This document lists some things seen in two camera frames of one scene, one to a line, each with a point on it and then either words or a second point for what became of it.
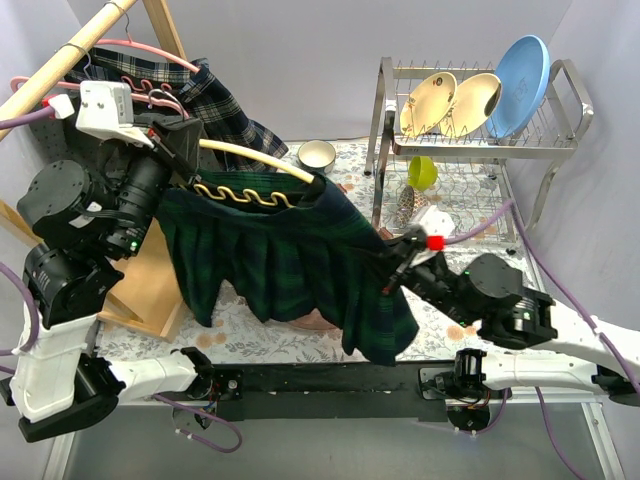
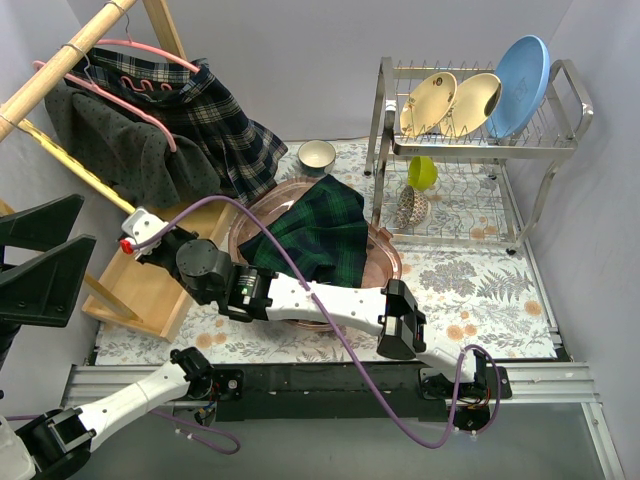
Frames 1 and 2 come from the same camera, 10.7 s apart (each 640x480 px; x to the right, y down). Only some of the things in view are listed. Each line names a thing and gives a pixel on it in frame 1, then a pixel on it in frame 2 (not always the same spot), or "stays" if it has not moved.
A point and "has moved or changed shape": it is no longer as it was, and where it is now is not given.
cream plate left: x=428 y=104 stays
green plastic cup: x=422 y=172 stays
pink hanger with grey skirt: x=136 y=97 to x=117 y=99
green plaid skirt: x=297 y=247 has moved or changed shape
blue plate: x=523 y=68 stays
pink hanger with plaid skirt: x=152 y=47 stays
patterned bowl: x=410 y=202 stays
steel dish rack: x=443 y=176 stays
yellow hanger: x=275 y=164 to x=69 y=163
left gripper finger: x=177 y=168 to x=41 y=291
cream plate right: x=477 y=96 stays
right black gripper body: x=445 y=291 to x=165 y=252
